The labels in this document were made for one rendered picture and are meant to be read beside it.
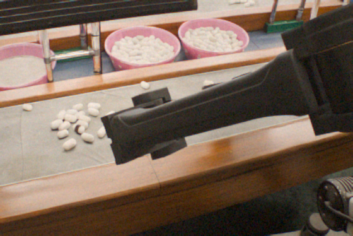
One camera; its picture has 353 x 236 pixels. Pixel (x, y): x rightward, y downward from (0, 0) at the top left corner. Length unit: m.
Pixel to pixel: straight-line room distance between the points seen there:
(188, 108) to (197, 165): 0.53
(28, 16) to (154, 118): 0.51
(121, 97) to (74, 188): 0.38
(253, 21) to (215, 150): 0.86
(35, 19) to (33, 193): 0.39
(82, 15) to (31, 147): 0.37
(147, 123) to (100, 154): 0.52
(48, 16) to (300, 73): 0.68
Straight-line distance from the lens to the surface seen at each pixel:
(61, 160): 1.02
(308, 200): 2.02
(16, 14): 0.94
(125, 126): 0.55
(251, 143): 1.06
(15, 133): 1.12
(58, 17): 0.94
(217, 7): 1.80
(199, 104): 0.44
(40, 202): 0.91
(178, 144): 0.67
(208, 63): 1.34
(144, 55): 1.39
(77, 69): 1.45
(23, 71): 1.37
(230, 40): 1.55
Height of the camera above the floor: 1.48
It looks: 38 degrees down
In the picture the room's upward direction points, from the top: 3 degrees clockwise
